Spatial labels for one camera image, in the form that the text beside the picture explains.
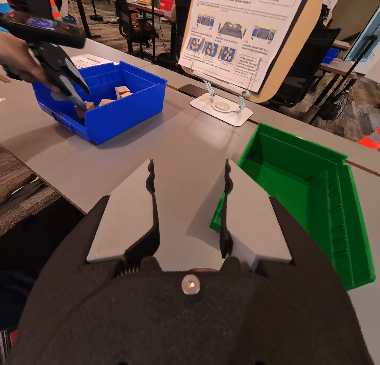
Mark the printed instruction sheet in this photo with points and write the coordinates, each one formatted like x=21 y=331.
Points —
x=237 y=44

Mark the orange traffic cone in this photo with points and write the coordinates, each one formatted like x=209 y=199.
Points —
x=54 y=7
x=369 y=140

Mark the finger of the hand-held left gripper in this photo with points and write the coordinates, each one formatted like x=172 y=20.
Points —
x=71 y=99
x=75 y=77

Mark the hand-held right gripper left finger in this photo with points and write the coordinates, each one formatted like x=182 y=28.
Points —
x=124 y=225

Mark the black rectangular plate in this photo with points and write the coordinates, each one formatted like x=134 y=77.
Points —
x=190 y=90

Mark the red storage bin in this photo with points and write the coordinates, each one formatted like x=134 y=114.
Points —
x=167 y=4

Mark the black office chair red detail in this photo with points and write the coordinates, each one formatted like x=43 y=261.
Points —
x=139 y=29

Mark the green plastic bin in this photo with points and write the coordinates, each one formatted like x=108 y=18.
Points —
x=282 y=186

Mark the black hanging bag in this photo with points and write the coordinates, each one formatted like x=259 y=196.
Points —
x=334 y=106

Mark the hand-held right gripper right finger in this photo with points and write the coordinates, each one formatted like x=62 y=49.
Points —
x=255 y=225

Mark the blue plastic bin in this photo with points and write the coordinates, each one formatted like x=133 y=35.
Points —
x=127 y=118

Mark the small blue background bin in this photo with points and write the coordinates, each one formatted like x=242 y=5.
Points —
x=331 y=55

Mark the printed paper sheet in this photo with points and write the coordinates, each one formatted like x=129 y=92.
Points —
x=89 y=60

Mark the wooden document stand white base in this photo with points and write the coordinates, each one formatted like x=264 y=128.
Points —
x=207 y=105

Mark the person's left hand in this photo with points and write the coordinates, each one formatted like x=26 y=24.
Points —
x=14 y=53

